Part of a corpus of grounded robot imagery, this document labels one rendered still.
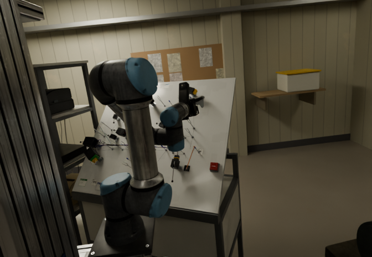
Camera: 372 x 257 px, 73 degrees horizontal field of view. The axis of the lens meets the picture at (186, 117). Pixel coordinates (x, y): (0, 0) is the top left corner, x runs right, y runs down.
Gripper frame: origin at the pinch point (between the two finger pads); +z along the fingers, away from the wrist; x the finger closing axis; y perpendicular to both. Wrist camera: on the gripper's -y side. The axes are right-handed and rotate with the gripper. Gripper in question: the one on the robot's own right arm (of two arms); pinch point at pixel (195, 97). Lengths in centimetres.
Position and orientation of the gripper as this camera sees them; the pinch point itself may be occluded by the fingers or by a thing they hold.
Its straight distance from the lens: 132.4
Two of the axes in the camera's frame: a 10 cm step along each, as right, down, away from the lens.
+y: 2.3, 9.6, 1.8
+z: 3.8, -2.6, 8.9
